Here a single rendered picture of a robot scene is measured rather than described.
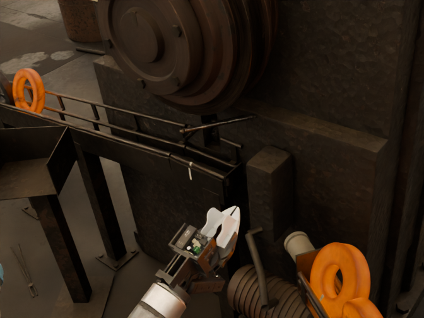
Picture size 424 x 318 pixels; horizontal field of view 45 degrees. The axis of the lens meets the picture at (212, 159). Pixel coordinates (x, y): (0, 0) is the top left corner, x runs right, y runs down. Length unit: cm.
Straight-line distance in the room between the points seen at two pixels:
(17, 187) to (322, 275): 100
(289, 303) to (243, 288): 13
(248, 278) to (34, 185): 74
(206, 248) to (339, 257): 28
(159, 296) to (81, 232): 147
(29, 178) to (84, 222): 75
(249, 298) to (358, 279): 37
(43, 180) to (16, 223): 89
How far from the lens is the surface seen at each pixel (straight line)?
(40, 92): 202
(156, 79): 118
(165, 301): 92
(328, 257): 110
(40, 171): 173
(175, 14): 104
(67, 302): 210
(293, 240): 119
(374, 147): 116
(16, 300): 221
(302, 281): 113
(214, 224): 101
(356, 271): 103
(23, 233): 248
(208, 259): 96
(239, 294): 132
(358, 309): 94
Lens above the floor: 154
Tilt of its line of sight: 36 degrees down
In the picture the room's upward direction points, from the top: 7 degrees counter-clockwise
